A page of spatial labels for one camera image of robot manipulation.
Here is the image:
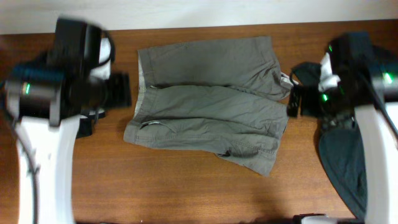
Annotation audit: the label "folded black garment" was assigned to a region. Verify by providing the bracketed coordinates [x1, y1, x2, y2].
[76, 109, 106, 139]

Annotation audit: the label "dark teal printed t-shirt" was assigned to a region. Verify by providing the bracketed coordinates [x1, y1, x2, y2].
[291, 45, 398, 220]

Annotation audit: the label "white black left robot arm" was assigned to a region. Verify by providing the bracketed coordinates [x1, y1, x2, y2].
[1, 17, 132, 223]

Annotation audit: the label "grey cargo shorts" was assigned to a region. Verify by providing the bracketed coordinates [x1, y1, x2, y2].
[124, 36, 292, 176]

